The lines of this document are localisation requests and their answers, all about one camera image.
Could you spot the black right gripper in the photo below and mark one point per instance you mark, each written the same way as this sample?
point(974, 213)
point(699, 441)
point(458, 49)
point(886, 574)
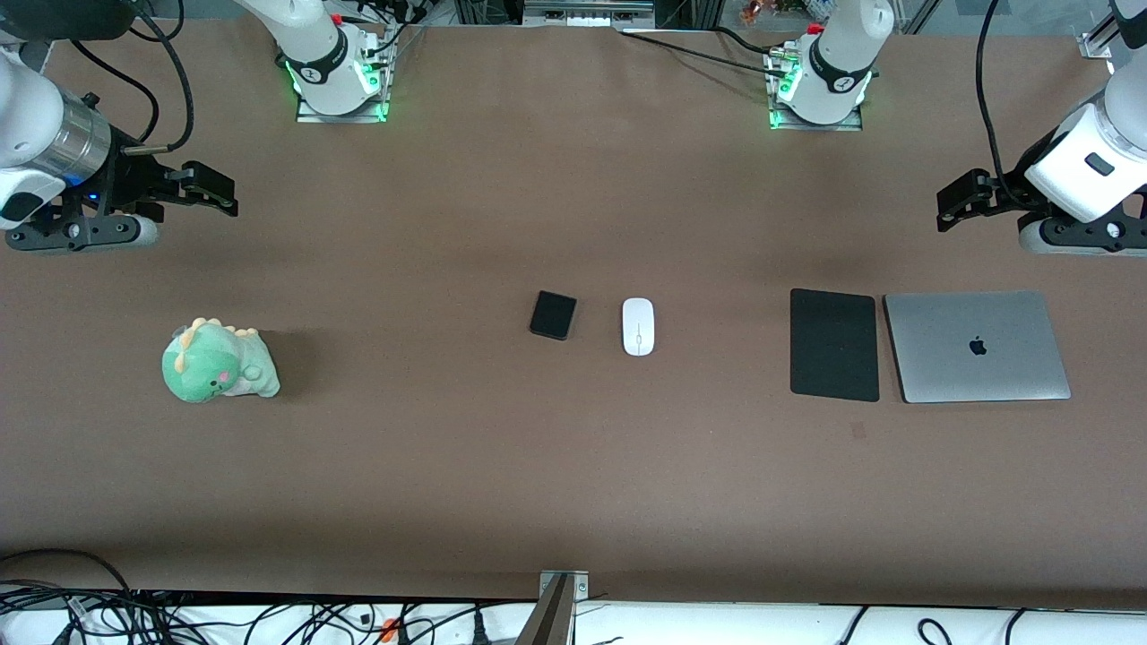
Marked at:
point(134, 180)

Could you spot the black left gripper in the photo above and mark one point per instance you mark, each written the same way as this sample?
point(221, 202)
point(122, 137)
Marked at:
point(1005, 190)

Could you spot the white computer mouse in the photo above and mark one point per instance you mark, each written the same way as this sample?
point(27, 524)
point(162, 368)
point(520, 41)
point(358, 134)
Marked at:
point(638, 327)

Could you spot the small black square case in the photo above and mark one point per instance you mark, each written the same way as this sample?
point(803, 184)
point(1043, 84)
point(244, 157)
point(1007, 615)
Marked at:
point(553, 315)

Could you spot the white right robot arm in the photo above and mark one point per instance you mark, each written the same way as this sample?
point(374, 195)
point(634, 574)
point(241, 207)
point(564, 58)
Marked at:
point(314, 54)

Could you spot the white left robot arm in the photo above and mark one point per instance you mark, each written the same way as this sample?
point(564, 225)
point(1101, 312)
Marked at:
point(838, 63)

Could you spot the black mouse pad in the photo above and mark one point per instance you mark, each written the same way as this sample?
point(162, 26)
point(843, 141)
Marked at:
point(833, 345)

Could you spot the silver grey laptop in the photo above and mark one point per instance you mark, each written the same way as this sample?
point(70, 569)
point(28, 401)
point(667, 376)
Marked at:
point(977, 345)

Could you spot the green dinosaur plush toy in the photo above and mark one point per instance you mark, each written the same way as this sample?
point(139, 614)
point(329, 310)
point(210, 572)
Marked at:
point(215, 363)

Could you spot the silver metal box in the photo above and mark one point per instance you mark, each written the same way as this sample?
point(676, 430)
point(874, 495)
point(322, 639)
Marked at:
point(587, 12)

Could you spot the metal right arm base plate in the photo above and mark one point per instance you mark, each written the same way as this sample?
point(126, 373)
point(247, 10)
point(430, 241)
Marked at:
point(340, 116)

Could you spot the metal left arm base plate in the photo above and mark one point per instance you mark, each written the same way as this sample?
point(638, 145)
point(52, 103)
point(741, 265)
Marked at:
point(815, 124)

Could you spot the aluminium profile rail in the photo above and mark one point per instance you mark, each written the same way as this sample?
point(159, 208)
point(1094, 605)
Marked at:
point(1104, 36)

